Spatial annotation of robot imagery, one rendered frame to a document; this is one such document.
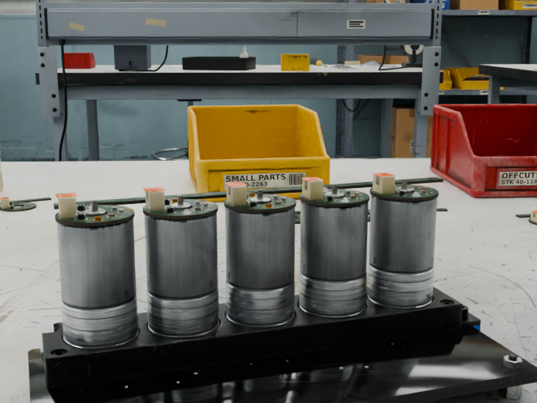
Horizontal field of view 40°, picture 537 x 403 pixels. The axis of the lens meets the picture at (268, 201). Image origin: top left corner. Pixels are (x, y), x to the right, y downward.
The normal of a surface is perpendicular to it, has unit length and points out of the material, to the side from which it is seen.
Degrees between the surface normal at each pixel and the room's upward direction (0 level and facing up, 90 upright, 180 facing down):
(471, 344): 0
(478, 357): 0
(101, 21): 90
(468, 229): 0
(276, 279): 90
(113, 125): 90
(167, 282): 90
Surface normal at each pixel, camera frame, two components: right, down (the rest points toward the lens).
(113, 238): 0.59, 0.18
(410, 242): 0.02, 0.22
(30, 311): 0.00, -0.98
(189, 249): 0.36, 0.20
